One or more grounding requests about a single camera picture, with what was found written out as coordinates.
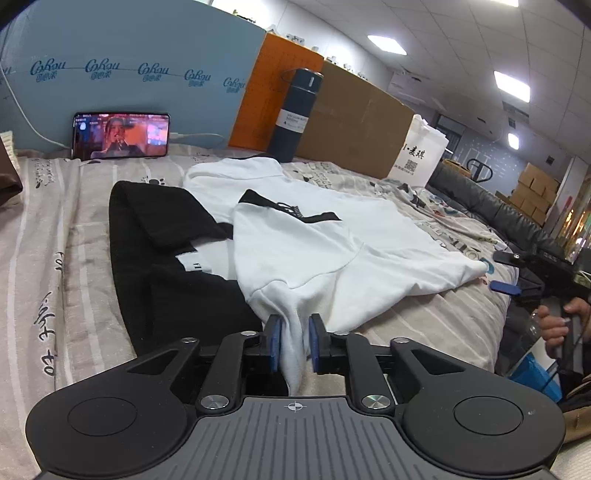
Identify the brown leather garment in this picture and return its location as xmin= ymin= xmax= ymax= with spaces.
xmin=0 ymin=134 xmax=24 ymax=195

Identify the large blue printed cardboard box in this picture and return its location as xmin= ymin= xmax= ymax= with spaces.
xmin=0 ymin=0 xmax=267 ymax=153

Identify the black leather sofa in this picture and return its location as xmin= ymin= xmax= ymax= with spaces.
xmin=427 ymin=162 xmax=568 ymax=287

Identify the blue plastic bag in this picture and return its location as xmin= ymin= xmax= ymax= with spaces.
xmin=510 ymin=353 xmax=564 ymax=402

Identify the brown cardboard sheet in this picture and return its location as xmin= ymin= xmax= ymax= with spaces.
xmin=295 ymin=61 xmax=416 ymax=181

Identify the smartphone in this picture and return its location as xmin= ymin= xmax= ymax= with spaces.
xmin=72 ymin=111 xmax=171 ymax=161

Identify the ceiling air vent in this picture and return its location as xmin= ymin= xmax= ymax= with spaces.
xmin=501 ymin=99 xmax=529 ymax=123

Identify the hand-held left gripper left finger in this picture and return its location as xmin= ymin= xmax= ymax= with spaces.
xmin=124 ymin=314 xmax=283 ymax=415

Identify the black garment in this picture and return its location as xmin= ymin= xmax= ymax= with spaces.
xmin=108 ymin=181 xmax=278 ymax=361

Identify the white printed bag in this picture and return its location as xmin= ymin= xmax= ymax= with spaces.
xmin=387 ymin=114 xmax=450 ymax=188

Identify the pallet jack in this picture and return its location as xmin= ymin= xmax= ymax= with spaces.
xmin=468 ymin=154 xmax=492 ymax=183

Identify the stack of cardboard boxes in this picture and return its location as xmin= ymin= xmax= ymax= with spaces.
xmin=508 ymin=162 xmax=561 ymax=227

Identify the white charging cable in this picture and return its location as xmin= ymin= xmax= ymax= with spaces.
xmin=0 ymin=65 xmax=227 ymax=151

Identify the white hoodie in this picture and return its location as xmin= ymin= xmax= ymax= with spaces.
xmin=184 ymin=157 xmax=489 ymax=395

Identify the person's right hand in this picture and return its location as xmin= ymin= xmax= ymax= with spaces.
xmin=538 ymin=296 xmax=591 ymax=358

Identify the printed bed sheet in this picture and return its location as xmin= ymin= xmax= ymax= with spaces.
xmin=0 ymin=143 xmax=520 ymax=416

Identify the dark blue vacuum bottle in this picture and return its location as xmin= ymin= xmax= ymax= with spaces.
xmin=268 ymin=68 xmax=323 ymax=163

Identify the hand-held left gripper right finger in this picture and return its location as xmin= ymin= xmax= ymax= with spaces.
xmin=308 ymin=313 xmax=467 ymax=414

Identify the orange board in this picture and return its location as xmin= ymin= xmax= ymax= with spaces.
xmin=228 ymin=32 xmax=325 ymax=153

